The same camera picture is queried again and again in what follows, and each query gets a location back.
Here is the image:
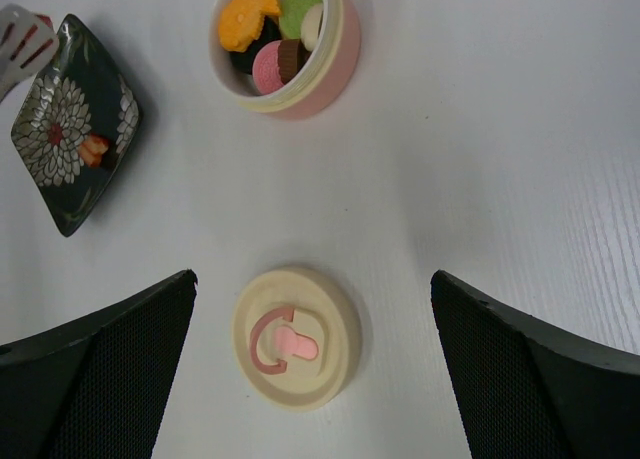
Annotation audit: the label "black sandwich cookie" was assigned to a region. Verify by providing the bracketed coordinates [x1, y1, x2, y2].
[229, 18, 282, 75]

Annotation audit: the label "metal tongs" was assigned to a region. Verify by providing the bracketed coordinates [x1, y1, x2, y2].
[1, 4, 59, 101]

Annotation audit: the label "pink sandwich cookie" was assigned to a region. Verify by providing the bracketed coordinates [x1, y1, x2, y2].
[252, 40, 284, 95]

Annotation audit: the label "red striped food piece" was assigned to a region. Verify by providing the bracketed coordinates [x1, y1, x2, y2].
[36, 14, 53, 29]

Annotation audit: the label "orange fish-shaped food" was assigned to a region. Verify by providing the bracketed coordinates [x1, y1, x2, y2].
[218, 0, 282, 53]

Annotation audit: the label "cream white round cookie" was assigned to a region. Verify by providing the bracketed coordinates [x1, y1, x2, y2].
[300, 3, 324, 52]

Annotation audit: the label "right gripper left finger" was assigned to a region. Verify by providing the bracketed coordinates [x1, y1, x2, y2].
[1, 270, 197, 458]

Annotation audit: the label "green sandwich cookie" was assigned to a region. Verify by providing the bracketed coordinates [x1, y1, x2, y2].
[278, 0, 323, 39]

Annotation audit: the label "brown round cookie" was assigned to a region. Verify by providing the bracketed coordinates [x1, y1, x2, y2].
[277, 39, 308, 84]

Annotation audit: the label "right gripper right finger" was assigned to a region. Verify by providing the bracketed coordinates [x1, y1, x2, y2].
[431, 270, 639, 458]

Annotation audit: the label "cream lid pink knob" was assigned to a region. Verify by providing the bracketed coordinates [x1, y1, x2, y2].
[231, 267, 362, 412]

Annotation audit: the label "cream pink round bowl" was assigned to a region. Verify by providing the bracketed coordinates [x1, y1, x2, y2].
[209, 0, 361, 120]

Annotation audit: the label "black floral square plate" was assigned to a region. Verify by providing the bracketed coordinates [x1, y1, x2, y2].
[11, 14, 143, 237]

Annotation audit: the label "red bacon piece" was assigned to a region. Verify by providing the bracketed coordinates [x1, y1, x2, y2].
[78, 134, 110, 168]

